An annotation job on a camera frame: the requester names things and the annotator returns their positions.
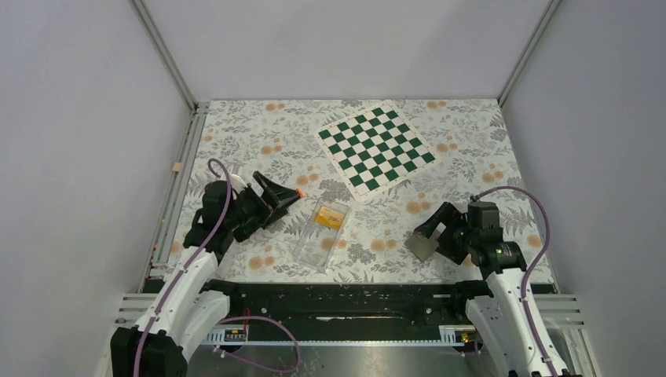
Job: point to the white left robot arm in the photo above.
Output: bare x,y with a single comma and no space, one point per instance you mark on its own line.
164,338

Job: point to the floral tablecloth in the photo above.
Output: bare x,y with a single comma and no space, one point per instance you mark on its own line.
276,139

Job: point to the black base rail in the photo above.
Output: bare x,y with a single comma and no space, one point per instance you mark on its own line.
357,312

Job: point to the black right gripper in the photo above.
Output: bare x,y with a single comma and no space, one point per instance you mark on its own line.
451,217

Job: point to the grey leather card holder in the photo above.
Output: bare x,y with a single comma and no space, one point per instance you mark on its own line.
424,247

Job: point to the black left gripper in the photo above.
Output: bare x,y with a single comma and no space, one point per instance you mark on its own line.
271,192

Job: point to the green white chessboard mat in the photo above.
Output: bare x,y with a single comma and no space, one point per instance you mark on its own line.
375,149

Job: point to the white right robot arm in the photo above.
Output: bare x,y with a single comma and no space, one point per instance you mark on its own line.
499,305

